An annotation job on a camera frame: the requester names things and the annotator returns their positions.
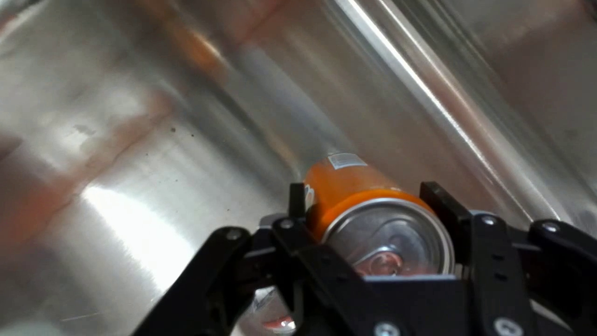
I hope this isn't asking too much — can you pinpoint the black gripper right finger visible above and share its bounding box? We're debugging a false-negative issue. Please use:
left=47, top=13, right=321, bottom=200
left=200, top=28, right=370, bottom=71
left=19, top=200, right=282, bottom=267
left=418, top=179, right=597, bottom=336

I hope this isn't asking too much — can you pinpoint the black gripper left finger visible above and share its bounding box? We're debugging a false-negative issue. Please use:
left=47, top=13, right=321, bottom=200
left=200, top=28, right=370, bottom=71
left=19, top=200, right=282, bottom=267
left=131, top=181, right=377, bottom=336

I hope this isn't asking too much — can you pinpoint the orange soda can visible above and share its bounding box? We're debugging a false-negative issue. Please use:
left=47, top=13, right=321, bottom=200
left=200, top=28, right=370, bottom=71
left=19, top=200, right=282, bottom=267
left=302, top=151, right=459, bottom=280

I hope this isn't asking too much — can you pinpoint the stainless steel sink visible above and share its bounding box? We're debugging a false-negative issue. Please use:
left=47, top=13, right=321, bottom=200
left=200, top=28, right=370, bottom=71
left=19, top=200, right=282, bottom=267
left=0, top=0, right=597, bottom=336

